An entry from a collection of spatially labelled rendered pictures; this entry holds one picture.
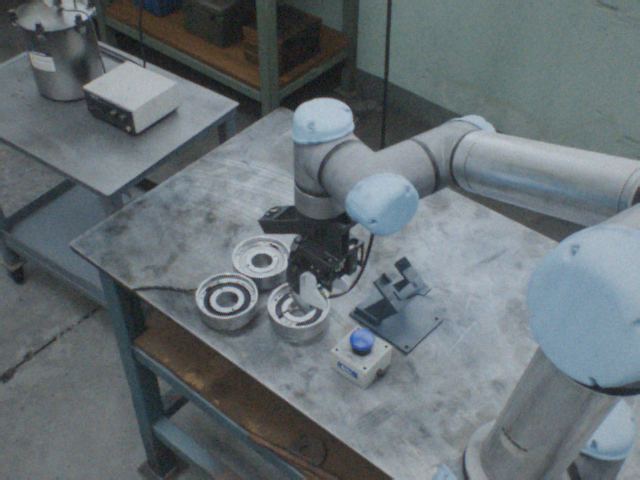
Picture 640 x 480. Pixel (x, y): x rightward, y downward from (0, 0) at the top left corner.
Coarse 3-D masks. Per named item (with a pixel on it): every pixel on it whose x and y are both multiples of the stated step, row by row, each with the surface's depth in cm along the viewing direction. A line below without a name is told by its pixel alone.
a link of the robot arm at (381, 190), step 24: (360, 144) 98; (408, 144) 97; (336, 168) 96; (360, 168) 94; (384, 168) 94; (408, 168) 95; (432, 168) 97; (336, 192) 96; (360, 192) 93; (384, 192) 91; (408, 192) 93; (360, 216) 93; (384, 216) 92; (408, 216) 95
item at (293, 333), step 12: (276, 288) 138; (288, 288) 139; (288, 300) 137; (288, 312) 136; (312, 312) 135; (324, 312) 135; (276, 324) 133; (312, 324) 132; (324, 324) 134; (288, 336) 134; (300, 336) 133; (312, 336) 135
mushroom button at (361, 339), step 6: (360, 330) 127; (366, 330) 127; (354, 336) 126; (360, 336) 126; (366, 336) 126; (372, 336) 126; (354, 342) 125; (360, 342) 125; (366, 342) 125; (372, 342) 125; (360, 348) 125; (366, 348) 125
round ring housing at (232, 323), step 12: (216, 276) 140; (228, 276) 140; (240, 276) 140; (204, 288) 139; (228, 288) 139; (252, 288) 139; (216, 300) 138; (228, 300) 140; (240, 300) 137; (252, 300) 137; (204, 312) 134; (252, 312) 135; (216, 324) 134; (228, 324) 134; (240, 324) 135
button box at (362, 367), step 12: (348, 336) 130; (336, 348) 128; (348, 348) 128; (372, 348) 128; (384, 348) 128; (336, 360) 128; (348, 360) 126; (360, 360) 126; (372, 360) 126; (384, 360) 128; (348, 372) 127; (360, 372) 125; (372, 372) 126; (384, 372) 128; (360, 384) 127
